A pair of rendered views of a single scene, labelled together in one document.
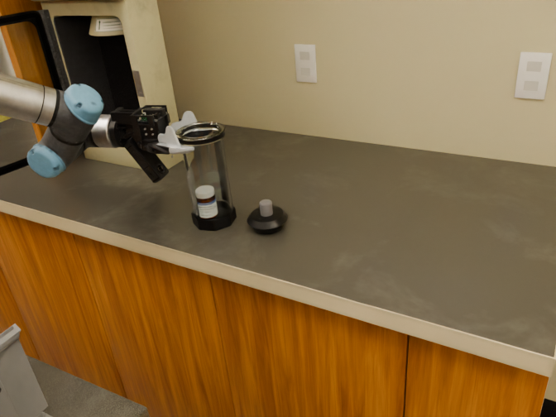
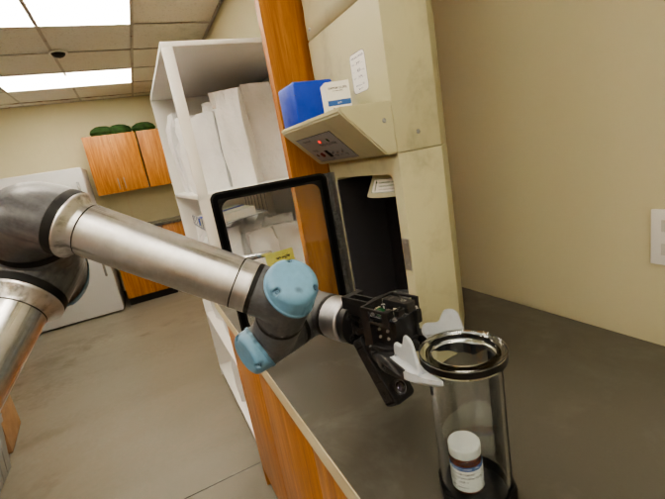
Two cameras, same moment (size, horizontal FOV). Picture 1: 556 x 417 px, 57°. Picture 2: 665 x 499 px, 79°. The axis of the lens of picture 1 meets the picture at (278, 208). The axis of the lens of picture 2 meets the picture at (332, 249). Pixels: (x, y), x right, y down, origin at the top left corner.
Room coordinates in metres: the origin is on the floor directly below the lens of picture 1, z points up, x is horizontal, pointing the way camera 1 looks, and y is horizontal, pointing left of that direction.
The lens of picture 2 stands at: (0.59, 0.01, 1.43)
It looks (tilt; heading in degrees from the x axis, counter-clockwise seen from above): 13 degrees down; 33
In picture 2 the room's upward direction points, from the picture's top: 10 degrees counter-clockwise
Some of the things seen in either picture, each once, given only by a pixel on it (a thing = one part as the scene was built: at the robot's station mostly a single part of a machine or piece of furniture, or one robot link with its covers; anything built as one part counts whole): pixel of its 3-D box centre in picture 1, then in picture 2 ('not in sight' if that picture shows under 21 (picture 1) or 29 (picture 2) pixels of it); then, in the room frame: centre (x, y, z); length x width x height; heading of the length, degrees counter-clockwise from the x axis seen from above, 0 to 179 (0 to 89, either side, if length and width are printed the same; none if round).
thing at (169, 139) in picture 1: (173, 139); (413, 357); (1.02, 0.21, 1.16); 0.09 x 0.03 x 0.06; 48
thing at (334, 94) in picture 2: not in sight; (335, 98); (1.36, 0.45, 1.54); 0.05 x 0.05 x 0.06; 43
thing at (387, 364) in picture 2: (159, 146); (395, 358); (1.05, 0.24, 1.14); 0.09 x 0.05 x 0.02; 48
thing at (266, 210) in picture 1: (266, 214); not in sight; (1.00, 0.03, 0.97); 0.09 x 0.09 x 0.07
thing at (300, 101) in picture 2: not in sight; (307, 104); (1.44, 0.57, 1.56); 0.10 x 0.10 x 0.09; 58
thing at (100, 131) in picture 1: (111, 131); (345, 318); (1.12, 0.36, 1.16); 0.08 x 0.05 x 0.08; 162
